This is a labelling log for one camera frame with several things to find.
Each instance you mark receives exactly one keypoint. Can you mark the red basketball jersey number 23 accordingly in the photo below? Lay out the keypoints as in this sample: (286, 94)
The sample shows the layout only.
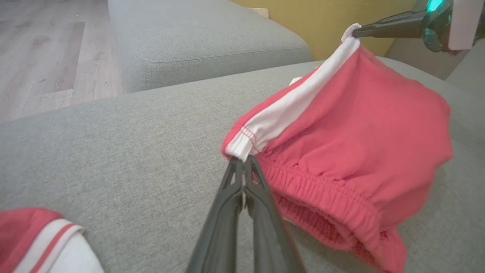
(34, 242)

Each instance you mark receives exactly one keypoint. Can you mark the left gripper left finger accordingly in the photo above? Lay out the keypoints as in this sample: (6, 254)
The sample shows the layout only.
(219, 235)

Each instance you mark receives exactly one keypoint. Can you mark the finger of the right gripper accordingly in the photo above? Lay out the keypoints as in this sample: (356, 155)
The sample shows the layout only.
(401, 21)
(405, 32)

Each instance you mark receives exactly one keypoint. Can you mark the grey fabric sofa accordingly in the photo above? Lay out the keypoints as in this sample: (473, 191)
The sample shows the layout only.
(113, 151)

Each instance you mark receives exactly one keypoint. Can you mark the red shorts white side stripe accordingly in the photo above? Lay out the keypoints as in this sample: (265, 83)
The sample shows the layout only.
(360, 132)

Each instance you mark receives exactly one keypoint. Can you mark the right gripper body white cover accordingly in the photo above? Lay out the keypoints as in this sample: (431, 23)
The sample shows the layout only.
(462, 22)

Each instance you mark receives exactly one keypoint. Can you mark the small grey sofa cushion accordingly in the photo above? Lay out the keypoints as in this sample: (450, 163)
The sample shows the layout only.
(189, 45)

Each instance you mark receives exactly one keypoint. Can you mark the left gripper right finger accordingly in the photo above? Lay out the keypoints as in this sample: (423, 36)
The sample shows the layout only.
(265, 235)

